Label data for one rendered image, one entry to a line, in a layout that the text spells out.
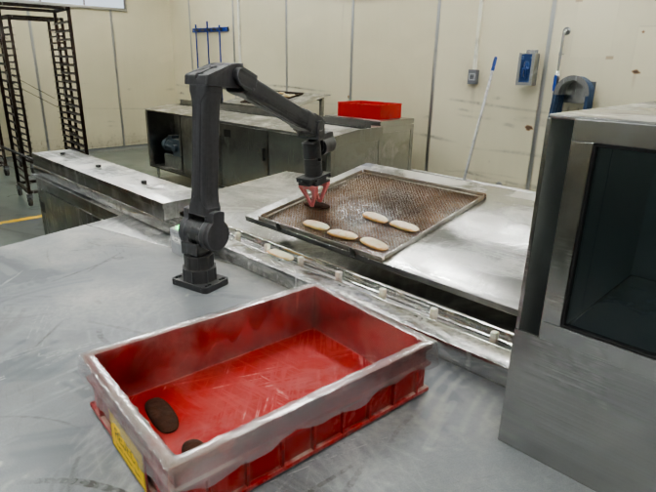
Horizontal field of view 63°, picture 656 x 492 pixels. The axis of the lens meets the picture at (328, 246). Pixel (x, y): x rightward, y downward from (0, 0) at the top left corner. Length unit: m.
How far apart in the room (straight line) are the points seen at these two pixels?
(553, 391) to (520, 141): 4.38
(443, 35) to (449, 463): 4.93
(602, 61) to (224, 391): 4.30
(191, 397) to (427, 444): 0.39
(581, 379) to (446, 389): 0.28
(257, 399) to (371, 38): 5.37
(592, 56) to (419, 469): 4.32
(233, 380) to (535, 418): 0.50
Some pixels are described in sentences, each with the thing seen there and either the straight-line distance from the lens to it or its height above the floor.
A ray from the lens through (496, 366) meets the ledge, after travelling 1.00.
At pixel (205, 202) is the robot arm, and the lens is 1.30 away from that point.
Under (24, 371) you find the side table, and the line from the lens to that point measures 1.12.
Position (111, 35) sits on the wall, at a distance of 8.86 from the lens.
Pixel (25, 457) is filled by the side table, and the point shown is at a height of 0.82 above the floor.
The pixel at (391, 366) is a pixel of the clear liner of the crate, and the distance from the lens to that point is 0.84.
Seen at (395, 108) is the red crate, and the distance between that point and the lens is 5.12.
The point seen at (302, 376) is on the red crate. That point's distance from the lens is 0.98.
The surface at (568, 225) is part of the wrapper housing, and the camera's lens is 0.72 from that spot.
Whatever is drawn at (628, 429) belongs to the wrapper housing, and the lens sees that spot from 0.79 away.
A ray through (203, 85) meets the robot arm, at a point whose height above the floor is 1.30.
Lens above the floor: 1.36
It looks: 19 degrees down
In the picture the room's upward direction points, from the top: 1 degrees clockwise
